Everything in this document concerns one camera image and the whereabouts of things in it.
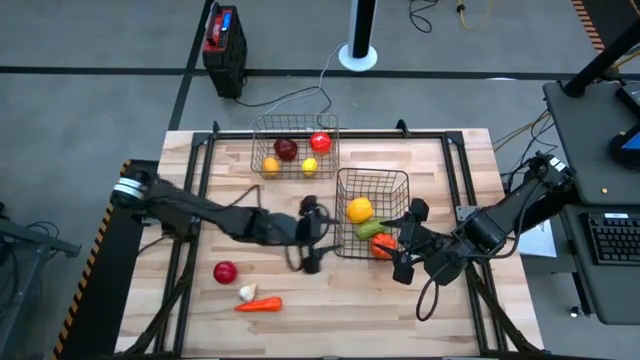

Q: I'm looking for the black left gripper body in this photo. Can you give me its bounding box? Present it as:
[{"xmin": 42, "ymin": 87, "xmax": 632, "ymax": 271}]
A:
[{"xmin": 292, "ymin": 209, "xmax": 329, "ymax": 261}]

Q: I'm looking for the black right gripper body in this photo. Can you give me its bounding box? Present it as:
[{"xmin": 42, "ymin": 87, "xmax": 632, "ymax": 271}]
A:
[{"xmin": 402, "ymin": 221, "xmax": 465, "ymax": 288}]

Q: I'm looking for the orange pumpkin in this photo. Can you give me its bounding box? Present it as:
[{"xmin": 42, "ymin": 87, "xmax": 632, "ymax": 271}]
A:
[{"xmin": 369, "ymin": 232, "xmax": 399, "ymax": 261}]

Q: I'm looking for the yellow bell pepper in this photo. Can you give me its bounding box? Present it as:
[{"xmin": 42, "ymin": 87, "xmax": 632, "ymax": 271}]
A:
[{"xmin": 346, "ymin": 196, "xmax": 375, "ymax": 225}]

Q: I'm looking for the green pepper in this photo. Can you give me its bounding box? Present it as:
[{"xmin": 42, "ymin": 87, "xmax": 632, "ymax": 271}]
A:
[{"xmin": 354, "ymin": 218, "xmax": 390, "ymax": 241}]

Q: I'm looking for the dark red apple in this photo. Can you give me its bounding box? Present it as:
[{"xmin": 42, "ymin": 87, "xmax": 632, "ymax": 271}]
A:
[{"xmin": 272, "ymin": 137, "xmax": 300, "ymax": 163}]

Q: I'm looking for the orange carrot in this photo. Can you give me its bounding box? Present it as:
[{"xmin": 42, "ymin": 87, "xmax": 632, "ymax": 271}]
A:
[{"xmin": 234, "ymin": 296, "xmax": 284, "ymax": 314}]

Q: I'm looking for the white garlic bulb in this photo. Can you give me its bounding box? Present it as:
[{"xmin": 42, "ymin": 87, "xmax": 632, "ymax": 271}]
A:
[{"xmin": 237, "ymin": 282, "xmax": 259, "ymax": 303}]

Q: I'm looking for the red apple on table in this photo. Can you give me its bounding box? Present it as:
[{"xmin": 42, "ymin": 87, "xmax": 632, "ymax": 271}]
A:
[{"xmin": 212, "ymin": 260, "xmax": 239, "ymax": 286}]

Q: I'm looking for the white paper sheet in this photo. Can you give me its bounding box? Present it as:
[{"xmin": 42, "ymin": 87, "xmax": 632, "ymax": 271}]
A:
[{"xmin": 516, "ymin": 218, "xmax": 560, "ymax": 259}]

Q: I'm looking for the black and red case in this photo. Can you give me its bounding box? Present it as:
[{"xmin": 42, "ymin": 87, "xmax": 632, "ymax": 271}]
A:
[{"xmin": 201, "ymin": 1, "xmax": 249, "ymax": 100}]

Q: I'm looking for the dark grey desk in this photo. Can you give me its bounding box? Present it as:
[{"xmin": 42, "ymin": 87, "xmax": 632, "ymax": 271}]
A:
[{"xmin": 542, "ymin": 79, "xmax": 640, "ymax": 326}]

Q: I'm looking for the black pole white base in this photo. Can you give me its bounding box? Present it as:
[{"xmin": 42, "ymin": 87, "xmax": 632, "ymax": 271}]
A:
[{"xmin": 337, "ymin": 0, "xmax": 379, "ymax": 73}]

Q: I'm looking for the black keyboard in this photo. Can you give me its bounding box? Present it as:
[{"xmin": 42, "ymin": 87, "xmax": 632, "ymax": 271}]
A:
[{"xmin": 585, "ymin": 211, "xmax": 640, "ymax": 267}]

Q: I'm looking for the black hazard-striped platform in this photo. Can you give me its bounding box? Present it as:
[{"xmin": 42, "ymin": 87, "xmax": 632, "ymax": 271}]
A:
[{"xmin": 51, "ymin": 158, "xmax": 161, "ymax": 360}]

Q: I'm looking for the black and blue device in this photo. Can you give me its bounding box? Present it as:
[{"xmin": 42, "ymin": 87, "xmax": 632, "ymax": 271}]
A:
[{"xmin": 608, "ymin": 123, "xmax": 640, "ymax": 170}]

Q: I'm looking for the black slanted pole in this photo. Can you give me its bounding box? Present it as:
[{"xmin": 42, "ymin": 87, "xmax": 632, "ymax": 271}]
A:
[{"xmin": 562, "ymin": 17, "xmax": 640, "ymax": 100}]

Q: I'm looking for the hazard-striped floor mat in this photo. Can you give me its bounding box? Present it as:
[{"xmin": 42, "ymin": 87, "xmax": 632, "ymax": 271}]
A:
[{"xmin": 569, "ymin": 0, "xmax": 640, "ymax": 55}]

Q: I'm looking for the dark metal stand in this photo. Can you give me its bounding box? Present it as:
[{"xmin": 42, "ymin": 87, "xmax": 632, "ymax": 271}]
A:
[{"xmin": 0, "ymin": 199, "xmax": 82, "ymax": 351}]

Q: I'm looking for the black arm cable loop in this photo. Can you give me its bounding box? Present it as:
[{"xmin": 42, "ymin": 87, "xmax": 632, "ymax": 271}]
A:
[{"xmin": 415, "ymin": 269, "xmax": 442, "ymax": 323}]

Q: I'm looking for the black wire basket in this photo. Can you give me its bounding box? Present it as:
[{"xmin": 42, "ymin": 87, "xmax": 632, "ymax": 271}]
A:
[{"xmin": 332, "ymin": 167, "xmax": 412, "ymax": 261}]

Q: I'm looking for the black metal table frame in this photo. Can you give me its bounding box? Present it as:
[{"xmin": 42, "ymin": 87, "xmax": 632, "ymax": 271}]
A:
[{"xmin": 122, "ymin": 119, "xmax": 544, "ymax": 359}]

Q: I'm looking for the copper wire basket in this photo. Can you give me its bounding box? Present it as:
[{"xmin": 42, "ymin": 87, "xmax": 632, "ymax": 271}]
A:
[{"xmin": 249, "ymin": 113, "xmax": 342, "ymax": 181}]

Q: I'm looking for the black floor cable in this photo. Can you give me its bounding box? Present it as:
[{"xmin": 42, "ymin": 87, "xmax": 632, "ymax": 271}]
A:
[
  {"xmin": 408, "ymin": 0, "xmax": 440, "ymax": 35},
  {"xmin": 233, "ymin": 85, "xmax": 335, "ymax": 117}
]

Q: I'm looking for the white floor cable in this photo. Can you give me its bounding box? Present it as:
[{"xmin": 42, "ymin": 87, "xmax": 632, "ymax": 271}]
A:
[{"xmin": 262, "ymin": 42, "xmax": 349, "ymax": 117}]

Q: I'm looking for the yellow floor cable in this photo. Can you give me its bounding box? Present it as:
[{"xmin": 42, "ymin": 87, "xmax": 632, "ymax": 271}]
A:
[{"xmin": 454, "ymin": 0, "xmax": 496, "ymax": 31}]

